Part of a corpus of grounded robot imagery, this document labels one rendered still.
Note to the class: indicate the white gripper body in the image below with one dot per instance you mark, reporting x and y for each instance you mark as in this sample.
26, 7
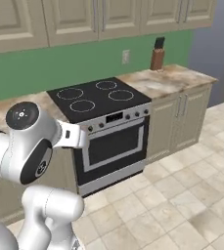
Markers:
83, 137

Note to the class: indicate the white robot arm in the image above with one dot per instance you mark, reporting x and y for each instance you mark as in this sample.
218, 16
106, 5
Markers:
25, 146

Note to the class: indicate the black oven knob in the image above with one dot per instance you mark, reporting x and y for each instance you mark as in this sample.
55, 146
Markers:
137, 114
90, 128
146, 111
127, 116
101, 125

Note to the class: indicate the black oven door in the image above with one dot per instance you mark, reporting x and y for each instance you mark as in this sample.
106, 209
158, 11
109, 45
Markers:
115, 146

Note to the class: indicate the black glass hob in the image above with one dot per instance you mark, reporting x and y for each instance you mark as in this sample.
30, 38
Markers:
97, 97

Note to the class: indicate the silver and black oven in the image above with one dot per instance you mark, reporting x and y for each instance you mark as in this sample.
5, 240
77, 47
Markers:
112, 177

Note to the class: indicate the beige base cupboard door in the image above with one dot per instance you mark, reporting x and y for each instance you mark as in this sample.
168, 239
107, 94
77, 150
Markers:
162, 130
193, 117

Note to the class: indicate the brown wooden knife block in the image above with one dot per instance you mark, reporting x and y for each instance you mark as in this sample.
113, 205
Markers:
157, 58

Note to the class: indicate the white wall socket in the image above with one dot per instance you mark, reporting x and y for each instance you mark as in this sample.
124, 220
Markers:
125, 56

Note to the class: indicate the beige wall cupboard door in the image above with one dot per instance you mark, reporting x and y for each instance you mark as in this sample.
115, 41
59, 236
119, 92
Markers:
123, 16
200, 13
71, 19
160, 14
12, 22

